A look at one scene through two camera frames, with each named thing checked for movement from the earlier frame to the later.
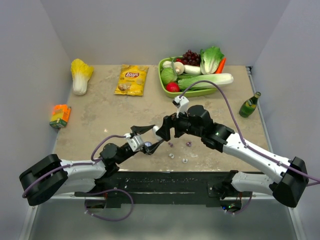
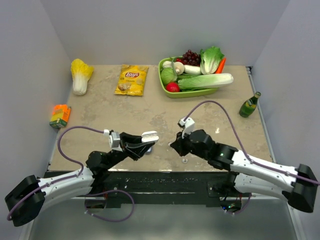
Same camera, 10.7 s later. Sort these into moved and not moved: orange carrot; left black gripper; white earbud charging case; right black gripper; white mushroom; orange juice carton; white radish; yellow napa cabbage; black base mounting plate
Moved: white earbud charging case; left black gripper; right black gripper
Not moved: white radish; orange juice carton; orange carrot; black base mounting plate; yellow napa cabbage; white mushroom
